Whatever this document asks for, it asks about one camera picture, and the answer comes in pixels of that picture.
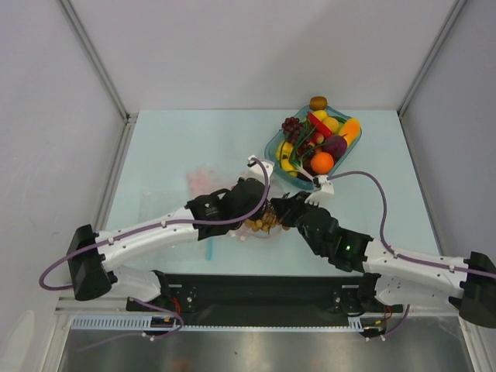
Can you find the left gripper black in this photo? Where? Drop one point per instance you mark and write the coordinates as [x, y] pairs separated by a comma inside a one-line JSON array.
[[259, 208]]

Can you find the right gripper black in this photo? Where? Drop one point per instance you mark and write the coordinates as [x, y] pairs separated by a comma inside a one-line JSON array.
[[293, 205]]

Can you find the brown longan bunch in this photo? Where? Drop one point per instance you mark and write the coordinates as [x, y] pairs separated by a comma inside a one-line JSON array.
[[265, 223]]

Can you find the orange fruit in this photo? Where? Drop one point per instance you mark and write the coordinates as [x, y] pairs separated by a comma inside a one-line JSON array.
[[322, 163]]

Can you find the clear zip bag pink zipper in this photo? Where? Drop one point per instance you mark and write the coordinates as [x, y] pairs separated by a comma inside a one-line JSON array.
[[156, 203]]

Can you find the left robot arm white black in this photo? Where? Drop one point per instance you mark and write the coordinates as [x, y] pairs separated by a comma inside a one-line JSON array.
[[97, 260]]

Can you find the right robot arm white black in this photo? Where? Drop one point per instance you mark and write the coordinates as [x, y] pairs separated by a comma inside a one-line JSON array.
[[395, 276]]

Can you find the pink dotted zip bag stack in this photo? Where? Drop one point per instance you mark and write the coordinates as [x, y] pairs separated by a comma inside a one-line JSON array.
[[203, 181]]

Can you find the blue zipper bag strip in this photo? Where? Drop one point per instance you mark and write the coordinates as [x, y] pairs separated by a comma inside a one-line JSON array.
[[209, 250]]

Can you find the green spring onion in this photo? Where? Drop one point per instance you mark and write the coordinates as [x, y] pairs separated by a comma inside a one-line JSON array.
[[304, 157]]

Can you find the dark red grape bunch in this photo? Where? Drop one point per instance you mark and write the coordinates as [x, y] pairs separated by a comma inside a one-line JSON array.
[[298, 133]]

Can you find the red chili pepper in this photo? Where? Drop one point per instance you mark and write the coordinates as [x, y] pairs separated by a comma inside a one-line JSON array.
[[319, 125]]

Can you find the yellow lemon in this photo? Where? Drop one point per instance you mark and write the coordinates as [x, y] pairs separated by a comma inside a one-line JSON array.
[[331, 123]]

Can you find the orange mango piece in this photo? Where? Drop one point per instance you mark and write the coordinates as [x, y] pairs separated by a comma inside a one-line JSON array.
[[350, 130]]

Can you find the brown kiwi fruit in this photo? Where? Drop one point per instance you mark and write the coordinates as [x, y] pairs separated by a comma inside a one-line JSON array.
[[318, 103]]

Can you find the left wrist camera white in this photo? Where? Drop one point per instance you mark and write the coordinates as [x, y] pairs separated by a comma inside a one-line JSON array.
[[259, 169]]

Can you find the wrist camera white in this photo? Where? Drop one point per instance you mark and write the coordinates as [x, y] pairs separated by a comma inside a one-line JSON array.
[[322, 190], [259, 169]]

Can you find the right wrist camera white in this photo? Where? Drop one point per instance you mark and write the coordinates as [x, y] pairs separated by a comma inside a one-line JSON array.
[[322, 190]]

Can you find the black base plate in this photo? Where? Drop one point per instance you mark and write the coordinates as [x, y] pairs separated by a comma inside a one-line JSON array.
[[282, 300]]

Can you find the left aluminium frame post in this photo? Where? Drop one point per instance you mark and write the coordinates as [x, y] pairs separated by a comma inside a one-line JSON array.
[[83, 38]]

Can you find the aluminium frame post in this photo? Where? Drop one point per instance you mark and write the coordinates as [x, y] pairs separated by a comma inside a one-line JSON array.
[[434, 51], [83, 38]]

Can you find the aluminium front rail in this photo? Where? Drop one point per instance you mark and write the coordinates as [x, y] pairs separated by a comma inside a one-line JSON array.
[[68, 305]]

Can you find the white slotted cable duct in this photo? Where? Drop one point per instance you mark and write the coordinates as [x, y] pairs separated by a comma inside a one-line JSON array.
[[163, 323]]

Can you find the right aluminium frame post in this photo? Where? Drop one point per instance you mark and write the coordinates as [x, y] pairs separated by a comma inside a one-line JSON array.
[[434, 51]]

